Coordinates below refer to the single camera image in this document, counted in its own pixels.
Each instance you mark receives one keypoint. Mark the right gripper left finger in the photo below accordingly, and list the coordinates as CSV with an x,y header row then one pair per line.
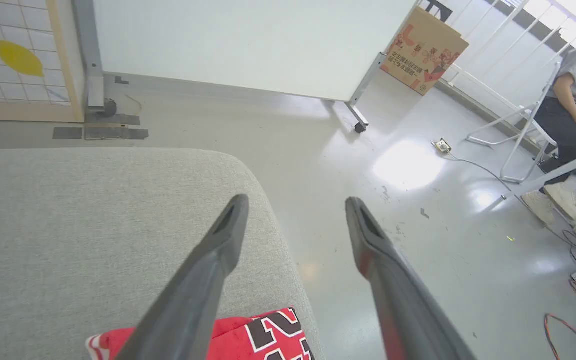
x,y
193,310

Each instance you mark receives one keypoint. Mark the seated person grey shirt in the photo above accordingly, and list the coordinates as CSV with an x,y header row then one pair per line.
x,y
563,120

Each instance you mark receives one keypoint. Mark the printed cardboard box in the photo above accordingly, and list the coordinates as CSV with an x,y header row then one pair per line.
x,y
423,50

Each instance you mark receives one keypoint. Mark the white floor power strip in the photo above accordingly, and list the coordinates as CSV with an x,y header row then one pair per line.
x,y
441,146

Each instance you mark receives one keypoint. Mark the white metal chair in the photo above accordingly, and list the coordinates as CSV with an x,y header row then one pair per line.
x,y
523,134

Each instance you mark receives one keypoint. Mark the large dark floor tape patch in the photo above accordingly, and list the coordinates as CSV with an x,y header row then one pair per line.
x,y
118,133

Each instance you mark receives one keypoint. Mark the whiteboard on grey stand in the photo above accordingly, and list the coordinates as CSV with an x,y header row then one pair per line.
x,y
243,40

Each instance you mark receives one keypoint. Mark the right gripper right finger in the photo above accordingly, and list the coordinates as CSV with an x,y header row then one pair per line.
x,y
403,320

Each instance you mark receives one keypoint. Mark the small dark floor tape patch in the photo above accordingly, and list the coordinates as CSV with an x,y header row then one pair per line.
x,y
68,133

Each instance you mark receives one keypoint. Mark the grey metal bar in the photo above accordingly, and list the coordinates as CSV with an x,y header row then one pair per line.
x,y
558,171

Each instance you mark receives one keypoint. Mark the red basketball jersey white trim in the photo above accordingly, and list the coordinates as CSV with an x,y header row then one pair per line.
x,y
268,335

